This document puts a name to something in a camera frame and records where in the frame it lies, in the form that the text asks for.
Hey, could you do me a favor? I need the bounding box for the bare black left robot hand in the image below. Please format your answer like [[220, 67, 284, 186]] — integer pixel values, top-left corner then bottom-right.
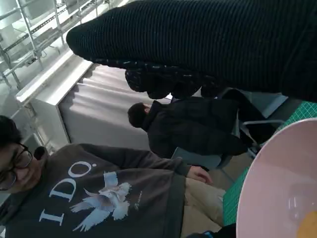
[[185, 224, 237, 238]]

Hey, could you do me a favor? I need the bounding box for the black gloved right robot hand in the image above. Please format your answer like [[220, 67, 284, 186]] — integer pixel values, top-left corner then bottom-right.
[[65, 0, 317, 104]]

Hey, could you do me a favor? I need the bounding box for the person's hand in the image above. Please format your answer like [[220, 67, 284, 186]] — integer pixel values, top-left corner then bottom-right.
[[187, 166, 213, 184]]

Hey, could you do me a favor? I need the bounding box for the pink bowl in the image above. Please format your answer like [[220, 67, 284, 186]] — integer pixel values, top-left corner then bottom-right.
[[236, 118, 317, 238]]

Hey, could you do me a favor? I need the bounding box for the green cutting mat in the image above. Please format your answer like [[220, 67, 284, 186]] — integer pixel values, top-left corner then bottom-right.
[[221, 101, 317, 228]]

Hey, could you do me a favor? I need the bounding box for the person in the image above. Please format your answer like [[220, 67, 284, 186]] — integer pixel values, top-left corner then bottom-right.
[[0, 115, 226, 238], [127, 88, 275, 172]]

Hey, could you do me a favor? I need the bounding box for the white cabinet with grey curtain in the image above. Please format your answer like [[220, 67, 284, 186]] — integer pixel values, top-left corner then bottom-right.
[[16, 53, 154, 152]]

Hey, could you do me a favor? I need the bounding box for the metal frame office chair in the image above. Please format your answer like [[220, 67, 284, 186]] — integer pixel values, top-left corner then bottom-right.
[[170, 86, 289, 172]]

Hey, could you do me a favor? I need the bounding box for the white metal truss frame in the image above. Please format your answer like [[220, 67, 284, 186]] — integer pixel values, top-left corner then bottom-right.
[[0, 0, 100, 87]]

